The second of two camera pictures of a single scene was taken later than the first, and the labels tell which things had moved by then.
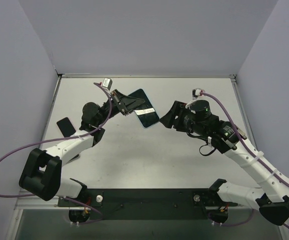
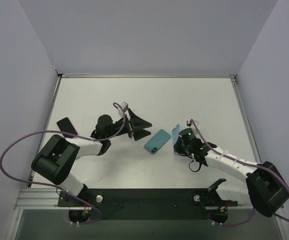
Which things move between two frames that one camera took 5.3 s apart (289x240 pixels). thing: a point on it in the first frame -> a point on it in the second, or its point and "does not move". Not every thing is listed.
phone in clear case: x=66 y=127 does not move
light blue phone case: x=146 y=112 -> x=175 y=133
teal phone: x=145 y=112 -> x=157 y=141
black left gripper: x=119 y=101 -> x=130 y=126
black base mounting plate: x=103 y=204 does not move
